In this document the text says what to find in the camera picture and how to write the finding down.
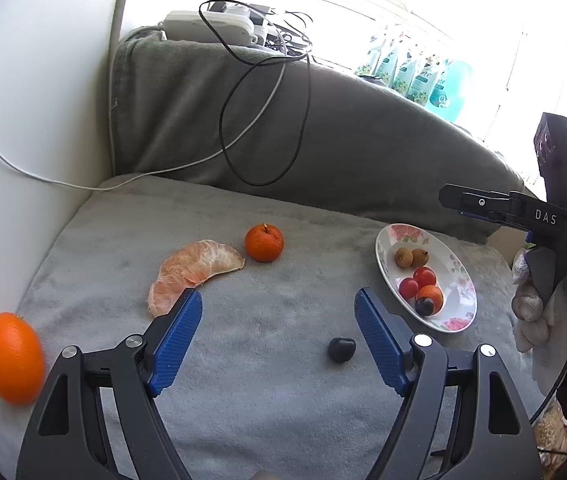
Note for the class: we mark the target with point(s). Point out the red cherry tomato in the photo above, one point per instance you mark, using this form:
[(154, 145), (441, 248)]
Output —
[(424, 276), (408, 287)]

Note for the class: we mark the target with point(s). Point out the white panel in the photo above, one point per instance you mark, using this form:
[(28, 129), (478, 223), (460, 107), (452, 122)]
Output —
[(38, 85)]

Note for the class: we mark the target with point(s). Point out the brown longan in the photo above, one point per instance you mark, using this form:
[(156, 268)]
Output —
[(420, 257), (403, 257)]

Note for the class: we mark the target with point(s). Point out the white power strip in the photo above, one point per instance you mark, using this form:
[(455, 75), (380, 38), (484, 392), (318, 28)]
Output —
[(203, 27)]

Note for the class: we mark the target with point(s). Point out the light grey fleece mat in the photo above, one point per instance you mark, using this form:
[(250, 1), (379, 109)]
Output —
[(273, 310)]

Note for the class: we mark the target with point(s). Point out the white window frame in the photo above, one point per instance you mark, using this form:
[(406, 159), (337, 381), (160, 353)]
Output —
[(413, 5)]

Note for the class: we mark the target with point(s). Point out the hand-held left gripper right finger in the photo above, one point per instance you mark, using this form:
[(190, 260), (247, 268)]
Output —
[(381, 345)]

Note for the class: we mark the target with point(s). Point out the small mandarin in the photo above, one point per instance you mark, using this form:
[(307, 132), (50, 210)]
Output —
[(432, 294)]

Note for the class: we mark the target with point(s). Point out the dark purple grape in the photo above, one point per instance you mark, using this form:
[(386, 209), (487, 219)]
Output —
[(341, 350), (426, 306)]

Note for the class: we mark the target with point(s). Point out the white floral plate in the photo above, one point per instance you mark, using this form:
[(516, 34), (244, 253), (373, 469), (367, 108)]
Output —
[(451, 275)]

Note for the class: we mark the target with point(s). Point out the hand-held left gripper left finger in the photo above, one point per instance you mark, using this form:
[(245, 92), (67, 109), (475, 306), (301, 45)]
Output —
[(176, 345)]

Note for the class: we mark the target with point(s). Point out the mandarin with green stem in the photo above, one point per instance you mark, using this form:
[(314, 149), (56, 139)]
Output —
[(264, 243)]

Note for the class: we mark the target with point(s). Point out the peeled pomelo segment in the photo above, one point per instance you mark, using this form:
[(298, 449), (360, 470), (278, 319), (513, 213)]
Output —
[(188, 270)]

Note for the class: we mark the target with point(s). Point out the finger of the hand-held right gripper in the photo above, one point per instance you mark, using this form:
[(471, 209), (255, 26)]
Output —
[(478, 202)]

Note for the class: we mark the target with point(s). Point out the white power adapter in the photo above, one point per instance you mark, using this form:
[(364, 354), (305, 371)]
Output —
[(243, 12)]

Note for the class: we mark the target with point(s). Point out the large orange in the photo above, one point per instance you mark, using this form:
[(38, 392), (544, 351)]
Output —
[(11, 357)]

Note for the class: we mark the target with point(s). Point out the person's right hand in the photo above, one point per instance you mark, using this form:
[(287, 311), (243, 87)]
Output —
[(561, 320)]

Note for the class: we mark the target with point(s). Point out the yellow patterned cloth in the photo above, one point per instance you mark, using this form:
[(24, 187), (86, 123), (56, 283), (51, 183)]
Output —
[(551, 432)]

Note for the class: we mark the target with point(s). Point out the blue detergent bottle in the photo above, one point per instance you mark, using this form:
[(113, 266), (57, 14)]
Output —
[(453, 92)]

